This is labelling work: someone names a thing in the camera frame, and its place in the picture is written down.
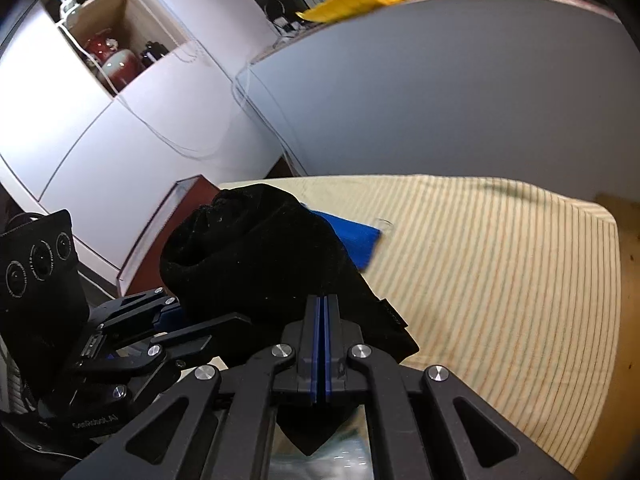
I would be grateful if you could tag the black fleece cloth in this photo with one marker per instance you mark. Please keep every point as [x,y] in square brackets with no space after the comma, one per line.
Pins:
[260,260]

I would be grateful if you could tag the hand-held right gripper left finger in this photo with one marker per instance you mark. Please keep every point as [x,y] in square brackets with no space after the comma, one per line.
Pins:
[312,350]

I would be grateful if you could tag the black bottle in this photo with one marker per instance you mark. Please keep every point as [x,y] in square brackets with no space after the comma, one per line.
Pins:
[154,55]

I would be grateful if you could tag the dark red storage box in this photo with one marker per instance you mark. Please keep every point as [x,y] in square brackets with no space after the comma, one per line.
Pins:
[165,230]

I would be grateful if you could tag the white cabinet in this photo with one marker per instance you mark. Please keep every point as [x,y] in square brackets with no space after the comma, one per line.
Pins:
[150,150]

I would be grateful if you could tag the grey counter with wooden edge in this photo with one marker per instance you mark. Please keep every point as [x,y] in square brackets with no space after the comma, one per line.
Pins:
[425,95]

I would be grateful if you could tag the red ceramic jar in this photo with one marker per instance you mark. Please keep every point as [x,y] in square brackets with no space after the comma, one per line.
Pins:
[120,70]

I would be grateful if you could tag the red teapot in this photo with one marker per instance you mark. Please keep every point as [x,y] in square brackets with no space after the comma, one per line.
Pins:
[100,46]

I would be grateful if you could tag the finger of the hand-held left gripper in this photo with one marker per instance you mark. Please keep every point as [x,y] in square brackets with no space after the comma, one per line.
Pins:
[200,332]
[145,307]

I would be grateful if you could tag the white power strip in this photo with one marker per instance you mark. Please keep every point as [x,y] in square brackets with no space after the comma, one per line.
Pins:
[287,27]

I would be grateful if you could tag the blue towel cloth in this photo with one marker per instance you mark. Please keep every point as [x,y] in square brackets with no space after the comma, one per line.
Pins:
[355,237]

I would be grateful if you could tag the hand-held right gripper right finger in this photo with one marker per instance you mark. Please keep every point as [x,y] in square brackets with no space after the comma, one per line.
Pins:
[329,350]

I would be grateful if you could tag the cream striped table cloth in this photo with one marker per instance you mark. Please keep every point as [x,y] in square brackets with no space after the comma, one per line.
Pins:
[490,285]

